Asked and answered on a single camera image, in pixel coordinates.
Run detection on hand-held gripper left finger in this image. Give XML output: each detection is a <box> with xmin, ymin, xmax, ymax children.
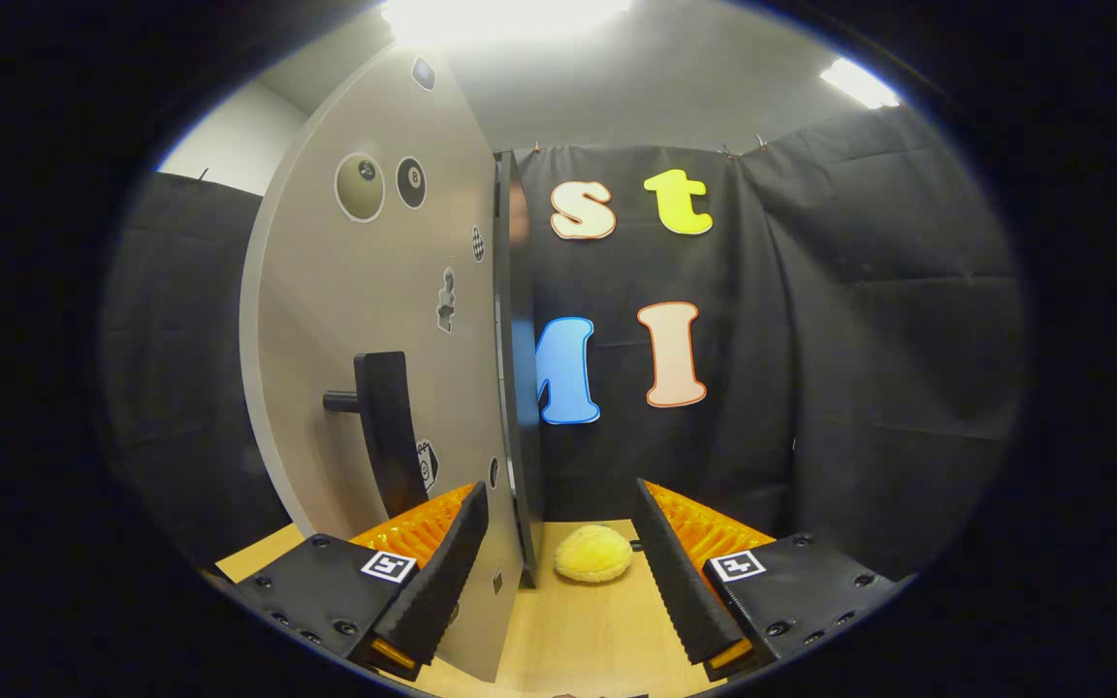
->
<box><xmin>234</xmin><ymin>482</ymin><xmax>490</xmax><ymax>682</ymax></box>

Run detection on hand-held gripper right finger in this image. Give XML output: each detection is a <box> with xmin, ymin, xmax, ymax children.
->
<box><xmin>630</xmin><ymin>479</ymin><xmax>918</xmax><ymax>682</ymax></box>

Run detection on dark grey shoe cabinet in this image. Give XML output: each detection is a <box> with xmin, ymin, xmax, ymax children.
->
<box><xmin>493</xmin><ymin>148</ymin><xmax>548</xmax><ymax>589</ymax></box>

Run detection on black cabinet door handle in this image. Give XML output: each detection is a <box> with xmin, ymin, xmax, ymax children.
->
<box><xmin>323</xmin><ymin>351</ymin><xmax>431</xmax><ymax>520</ymax></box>

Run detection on beige shoe cabinet door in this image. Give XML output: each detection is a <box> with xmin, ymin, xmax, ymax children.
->
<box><xmin>239</xmin><ymin>44</ymin><xmax>526</xmax><ymax>684</ymax></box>

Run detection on yellow plush toy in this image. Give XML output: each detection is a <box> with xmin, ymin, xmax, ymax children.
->
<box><xmin>554</xmin><ymin>524</ymin><xmax>635</xmax><ymax>584</ymax></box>

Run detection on black backdrop cloth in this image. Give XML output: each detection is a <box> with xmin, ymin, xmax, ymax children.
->
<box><xmin>98</xmin><ymin>105</ymin><xmax>1025</xmax><ymax>583</ymax></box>

